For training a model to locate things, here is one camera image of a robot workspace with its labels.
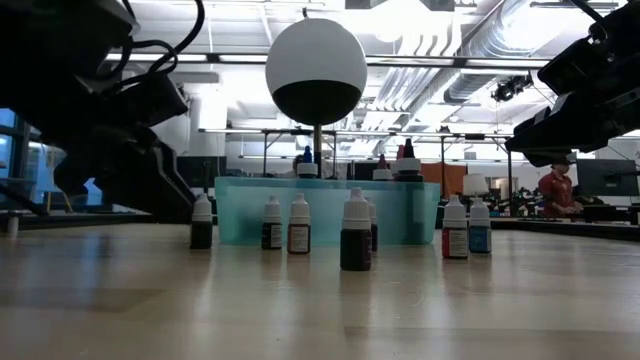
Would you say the large violet Chefmaster bottle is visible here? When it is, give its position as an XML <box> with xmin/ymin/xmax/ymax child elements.
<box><xmin>372</xmin><ymin>153</ymin><xmax>395</xmax><ymax>182</ymax></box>

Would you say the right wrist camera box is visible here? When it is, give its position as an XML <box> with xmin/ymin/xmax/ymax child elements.
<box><xmin>537</xmin><ymin>29</ymin><xmax>621</xmax><ymax>99</ymax></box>

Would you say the wide black computer monitor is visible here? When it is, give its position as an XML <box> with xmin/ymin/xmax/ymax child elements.
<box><xmin>576</xmin><ymin>158</ymin><xmax>640</xmax><ymax>197</ymax></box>

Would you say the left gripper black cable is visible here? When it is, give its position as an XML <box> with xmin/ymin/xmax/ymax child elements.
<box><xmin>97</xmin><ymin>0</ymin><xmax>207</xmax><ymax>96</ymax></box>

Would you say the long ceiling light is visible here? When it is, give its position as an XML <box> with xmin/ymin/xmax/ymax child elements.
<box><xmin>105</xmin><ymin>51</ymin><xmax>271</xmax><ymax>64</ymax></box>

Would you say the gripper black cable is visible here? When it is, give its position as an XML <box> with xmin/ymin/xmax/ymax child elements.
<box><xmin>569</xmin><ymin>0</ymin><xmax>609</xmax><ymax>29</ymax></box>
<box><xmin>97</xmin><ymin>0</ymin><xmax>207</xmax><ymax>96</ymax></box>

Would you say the small dark white-label dropper bottle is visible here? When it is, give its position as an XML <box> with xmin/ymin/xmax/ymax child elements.
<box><xmin>261</xmin><ymin>195</ymin><xmax>283</xmax><ymax>251</ymax></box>

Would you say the large window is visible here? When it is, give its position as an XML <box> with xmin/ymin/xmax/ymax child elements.
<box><xmin>0</xmin><ymin>107</ymin><xmax>104</xmax><ymax>214</ymax></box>

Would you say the small red dropper bottle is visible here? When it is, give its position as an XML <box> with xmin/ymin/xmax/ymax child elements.
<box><xmin>441</xmin><ymin>194</ymin><xmax>470</xmax><ymax>260</ymax></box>

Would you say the small orange-label dropper bottle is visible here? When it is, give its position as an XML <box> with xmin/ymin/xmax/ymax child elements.
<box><xmin>287</xmin><ymin>193</ymin><xmax>312</xmax><ymax>255</ymax></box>

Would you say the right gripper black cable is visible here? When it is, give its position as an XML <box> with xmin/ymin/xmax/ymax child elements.
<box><xmin>569</xmin><ymin>0</ymin><xmax>609</xmax><ymax>29</ymax></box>

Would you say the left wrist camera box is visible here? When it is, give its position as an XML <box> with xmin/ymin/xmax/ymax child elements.
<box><xmin>112</xmin><ymin>73</ymin><xmax>190</xmax><ymax>132</ymax></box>

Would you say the white globe lamp black stand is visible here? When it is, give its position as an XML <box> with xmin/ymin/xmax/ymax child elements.
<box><xmin>264</xmin><ymin>7</ymin><xmax>369</xmax><ymax>179</ymax></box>

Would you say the silver ventilation duct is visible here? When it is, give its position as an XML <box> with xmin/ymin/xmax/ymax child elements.
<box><xmin>442</xmin><ymin>0</ymin><xmax>551</xmax><ymax>105</ymax></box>

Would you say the teal translucent plastic bin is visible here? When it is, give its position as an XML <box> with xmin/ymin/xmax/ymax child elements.
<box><xmin>214</xmin><ymin>175</ymin><xmax>442</xmax><ymax>246</ymax></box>

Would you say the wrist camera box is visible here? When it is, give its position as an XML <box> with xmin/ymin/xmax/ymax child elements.
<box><xmin>112</xmin><ymin>73</ymin><xmax>190</xmax><ymax>132</ymax></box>
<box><xmin>537</xmin><ymin>29</ymin><xmax>621</xmax><ymax>99</ymax></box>

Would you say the small blue dropper bottle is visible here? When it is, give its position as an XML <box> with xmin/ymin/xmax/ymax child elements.
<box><xmin>468</xmin><ymin>197</ymin><xmax>493</xmax><ymax>254</ymax></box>

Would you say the person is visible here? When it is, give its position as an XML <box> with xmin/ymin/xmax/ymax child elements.
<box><xmin>537</xmin><ymin>157</ymin><xmax>585</xmax><ymax>219</ymax></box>

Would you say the black aluminium rig frame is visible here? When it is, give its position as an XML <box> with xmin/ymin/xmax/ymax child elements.
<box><xmin>0</xmin><ymin>209</ymin><xmax>640</xmax><ymax>242</ymax></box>

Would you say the white lampshade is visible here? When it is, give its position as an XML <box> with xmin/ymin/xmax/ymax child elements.
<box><xmin>462</xmin><ymin>173</ymin><xmax>490</xmax><ymax>197</ymax></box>

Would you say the small maroon dropper bottle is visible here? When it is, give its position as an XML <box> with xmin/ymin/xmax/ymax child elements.
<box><xmin>340</xmin><ymin>187</ymin><xmax>373</xmax><ymax>272</ymax></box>

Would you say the small grey post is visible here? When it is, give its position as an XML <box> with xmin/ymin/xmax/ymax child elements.
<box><xmin>4</xmin><ymin>209</ymin><xmax>21</xmax><ymax>239</ymax></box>

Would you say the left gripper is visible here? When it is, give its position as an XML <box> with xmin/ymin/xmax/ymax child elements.
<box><xmin>29</xmin><ymin>79</ymin><xmax>197</xmax><ymax>224</ymax></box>

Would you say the large black Chefmaster bottle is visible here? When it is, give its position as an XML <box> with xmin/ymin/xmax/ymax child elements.
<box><xmin>394</xmin><ymin>138</ymin><xmax>425</xmax><ymax>183</ymax></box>

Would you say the orange partition panel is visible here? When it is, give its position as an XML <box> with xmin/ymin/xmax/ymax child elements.
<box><xmin>422</xmin><ymin>161</ymin><xmax>469</xmax><ymax>201</ymax></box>

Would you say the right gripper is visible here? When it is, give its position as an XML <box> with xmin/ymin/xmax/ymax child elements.
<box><xmin>505</xmin><ymin>0</ymin><xmax>640</xmax><ymax>169</ymax></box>

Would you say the black ceiling spotlight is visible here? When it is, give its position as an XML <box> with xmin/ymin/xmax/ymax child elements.
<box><xmin>490</xmin><ymin>74</ymin><xmax>534</xmax><ymax>104</ymax></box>

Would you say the large pink Chefmaster bottle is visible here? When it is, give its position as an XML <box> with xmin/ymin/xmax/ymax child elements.
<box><xmin>391</xmin><ymin>144</ymin><xmax>407</xmax><ymax>177</ymax></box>

